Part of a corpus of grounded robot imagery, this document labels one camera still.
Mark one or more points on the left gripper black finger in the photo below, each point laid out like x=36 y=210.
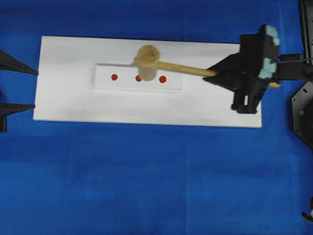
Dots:
x=9 y=63
x=7 y=109

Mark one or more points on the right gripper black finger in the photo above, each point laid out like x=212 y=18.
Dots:
x=233 y=63
x=229 y=81

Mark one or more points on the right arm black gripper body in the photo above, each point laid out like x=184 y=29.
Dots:
x=247 y=101

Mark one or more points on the wooden mallet hammer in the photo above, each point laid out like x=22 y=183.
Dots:
x=148 y=62

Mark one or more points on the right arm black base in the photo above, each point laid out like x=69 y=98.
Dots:
x=302 y=101

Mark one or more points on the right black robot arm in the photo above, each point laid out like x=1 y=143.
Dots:
x=289 y=67

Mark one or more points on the right red dot mark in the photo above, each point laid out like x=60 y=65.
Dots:
x=162 y=79

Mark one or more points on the red dot mark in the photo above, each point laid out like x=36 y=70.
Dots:
x=138 y=78
x=114 y=77
x=162 y=79

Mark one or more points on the middle red dot mark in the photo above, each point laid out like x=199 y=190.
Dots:
x=138 y=78

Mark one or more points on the left red dot mark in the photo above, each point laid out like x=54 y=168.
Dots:
x=114 y=77

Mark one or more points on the large white foam board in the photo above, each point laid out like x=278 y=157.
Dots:
x=65 y=85

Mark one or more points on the small white raised block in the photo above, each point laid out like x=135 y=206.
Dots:
x=126 y=79

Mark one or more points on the black clip bottom right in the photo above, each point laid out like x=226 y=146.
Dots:
x=309 y=216

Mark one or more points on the right wrist camera teal foam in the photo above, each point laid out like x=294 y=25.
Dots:
x=269 y=51

